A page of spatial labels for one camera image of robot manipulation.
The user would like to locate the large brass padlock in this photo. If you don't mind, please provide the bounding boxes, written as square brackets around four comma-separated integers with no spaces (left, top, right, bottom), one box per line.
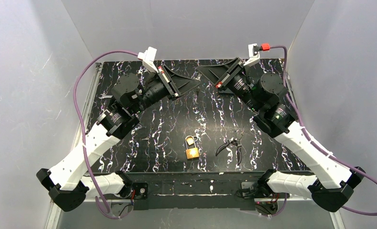
[184,136,200,160]

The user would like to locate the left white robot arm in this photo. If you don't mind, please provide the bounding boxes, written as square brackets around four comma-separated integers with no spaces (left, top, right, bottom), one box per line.
[36,65,200,212]

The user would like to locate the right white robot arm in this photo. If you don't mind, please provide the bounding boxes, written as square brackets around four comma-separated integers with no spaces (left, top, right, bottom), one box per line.
[197,58,362,212]

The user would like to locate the silver open-end wrench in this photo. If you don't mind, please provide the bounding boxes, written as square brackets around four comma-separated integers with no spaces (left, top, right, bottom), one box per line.
[99,94,112,99]

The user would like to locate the small brass padlock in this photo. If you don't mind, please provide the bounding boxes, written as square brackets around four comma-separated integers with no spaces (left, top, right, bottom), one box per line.
[185,135,195,146]

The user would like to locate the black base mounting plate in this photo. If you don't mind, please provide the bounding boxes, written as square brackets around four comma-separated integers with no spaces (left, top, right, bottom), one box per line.
[101,172,290,211]

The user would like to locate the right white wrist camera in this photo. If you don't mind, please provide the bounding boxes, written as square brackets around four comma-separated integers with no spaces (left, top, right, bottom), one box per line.
[244,43,262,67]

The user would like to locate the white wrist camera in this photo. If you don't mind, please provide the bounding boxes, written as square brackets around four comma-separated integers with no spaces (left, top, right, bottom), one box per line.
[244,43,262,67]
[138,47,158,73]

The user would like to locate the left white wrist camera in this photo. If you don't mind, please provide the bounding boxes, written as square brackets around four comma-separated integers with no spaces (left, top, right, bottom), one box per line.
[138,47,158,73]

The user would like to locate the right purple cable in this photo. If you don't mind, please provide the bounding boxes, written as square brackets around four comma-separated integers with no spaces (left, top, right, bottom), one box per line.
[260,42,377,218]

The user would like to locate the black handled pruning shears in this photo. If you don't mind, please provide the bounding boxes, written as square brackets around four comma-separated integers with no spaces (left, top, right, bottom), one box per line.
[215,131,244,166]

